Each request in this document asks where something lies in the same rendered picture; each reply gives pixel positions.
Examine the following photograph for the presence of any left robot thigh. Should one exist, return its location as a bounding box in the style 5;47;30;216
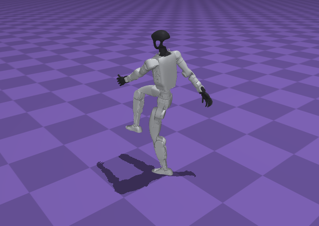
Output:
149;103;166;146

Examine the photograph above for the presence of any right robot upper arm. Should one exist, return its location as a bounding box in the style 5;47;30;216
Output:
173;51;192;78

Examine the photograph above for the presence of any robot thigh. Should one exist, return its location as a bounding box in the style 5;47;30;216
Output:
149;103;166;146
134;85;160;100

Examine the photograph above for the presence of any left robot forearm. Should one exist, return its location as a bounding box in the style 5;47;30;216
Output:
124;70;139;82

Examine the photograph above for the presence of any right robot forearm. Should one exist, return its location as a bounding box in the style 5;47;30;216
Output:
188;71;203;93

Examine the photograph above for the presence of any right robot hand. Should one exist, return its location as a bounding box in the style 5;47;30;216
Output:
200;87;212;107

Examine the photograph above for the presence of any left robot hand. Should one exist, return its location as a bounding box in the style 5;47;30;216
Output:
117;74;128;86

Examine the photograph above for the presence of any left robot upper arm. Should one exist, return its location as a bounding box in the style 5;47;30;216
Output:
135;59;159;78

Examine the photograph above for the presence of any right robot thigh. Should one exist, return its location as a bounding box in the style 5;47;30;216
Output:
134;85;160;100

